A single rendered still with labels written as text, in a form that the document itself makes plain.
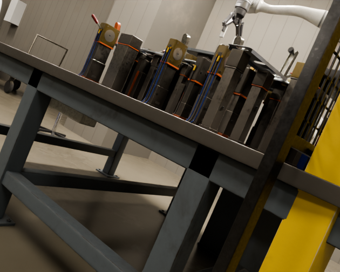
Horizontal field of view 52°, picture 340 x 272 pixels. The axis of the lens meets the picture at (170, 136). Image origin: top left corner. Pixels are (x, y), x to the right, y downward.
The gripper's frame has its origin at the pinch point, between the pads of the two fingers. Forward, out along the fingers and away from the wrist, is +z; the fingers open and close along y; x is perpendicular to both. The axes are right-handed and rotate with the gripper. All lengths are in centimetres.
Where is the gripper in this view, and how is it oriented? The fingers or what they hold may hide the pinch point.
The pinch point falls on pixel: (227, 40)
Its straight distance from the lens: 228.7
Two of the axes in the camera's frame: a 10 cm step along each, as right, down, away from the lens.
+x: 6.5, 3.2, -6.9
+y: -6.4, -2.4, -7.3
